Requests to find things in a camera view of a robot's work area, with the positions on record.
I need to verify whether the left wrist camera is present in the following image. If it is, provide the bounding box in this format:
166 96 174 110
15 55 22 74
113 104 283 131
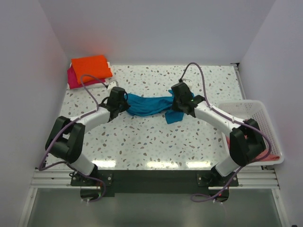
107 80 118 90

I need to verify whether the salmon pink t-shirt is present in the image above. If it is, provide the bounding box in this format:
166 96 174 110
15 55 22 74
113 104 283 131
224 118 281 163

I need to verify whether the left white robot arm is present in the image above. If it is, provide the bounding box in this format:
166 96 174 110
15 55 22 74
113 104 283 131
45 87 130 185

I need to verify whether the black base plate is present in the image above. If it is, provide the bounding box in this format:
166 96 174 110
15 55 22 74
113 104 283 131
69 170 239 199

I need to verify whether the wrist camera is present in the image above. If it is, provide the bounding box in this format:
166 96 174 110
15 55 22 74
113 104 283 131
107 80 118 90
182 79 193 89

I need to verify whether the folded orange t-shirt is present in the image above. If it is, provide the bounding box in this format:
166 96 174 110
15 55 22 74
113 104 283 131
71 55 113 84

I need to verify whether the white plastic basket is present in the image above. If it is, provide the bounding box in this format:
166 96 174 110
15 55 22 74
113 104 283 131
217 100 284 166

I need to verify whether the aluminium frame rail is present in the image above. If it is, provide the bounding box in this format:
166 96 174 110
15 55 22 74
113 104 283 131
30 169 279 189

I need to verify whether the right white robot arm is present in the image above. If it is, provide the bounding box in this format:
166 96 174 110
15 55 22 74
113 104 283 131
171 82 266 186

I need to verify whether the folded magenta t-shirt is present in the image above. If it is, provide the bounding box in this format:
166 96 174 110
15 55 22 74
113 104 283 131
67 66 106 89

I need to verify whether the blue t-shirt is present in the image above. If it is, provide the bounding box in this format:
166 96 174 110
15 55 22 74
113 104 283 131
124 89 186 124

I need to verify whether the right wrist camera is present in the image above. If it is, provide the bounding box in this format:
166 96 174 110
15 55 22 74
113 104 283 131
182 79 193 89

